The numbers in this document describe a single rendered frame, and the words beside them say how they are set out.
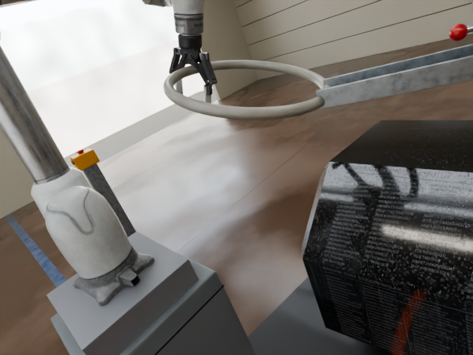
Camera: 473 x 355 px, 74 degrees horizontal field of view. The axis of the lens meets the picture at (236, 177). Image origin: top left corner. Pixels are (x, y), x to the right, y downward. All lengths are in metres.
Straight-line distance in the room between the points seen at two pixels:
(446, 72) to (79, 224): 0.91
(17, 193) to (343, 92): 6.40
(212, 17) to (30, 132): 8.30
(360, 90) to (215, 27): 8.34
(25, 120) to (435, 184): 1.11
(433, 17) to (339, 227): 6.52
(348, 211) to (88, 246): 0.77
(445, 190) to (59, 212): 0.98
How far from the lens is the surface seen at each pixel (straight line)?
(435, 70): 0.85
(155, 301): 0.90
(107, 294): 0.93
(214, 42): 8.97
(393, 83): 0.85
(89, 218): 0.87
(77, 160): 1.97
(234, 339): 1.10
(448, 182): 1.00
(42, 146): 1.04
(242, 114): 0.75
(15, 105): 1.03
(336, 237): 1.09
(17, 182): 6.83
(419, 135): 1.23
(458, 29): 0.81
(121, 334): 0.89
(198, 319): 0.97
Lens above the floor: 1.37
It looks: 23 degrees down
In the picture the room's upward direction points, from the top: 21 degrees counter-clockwise
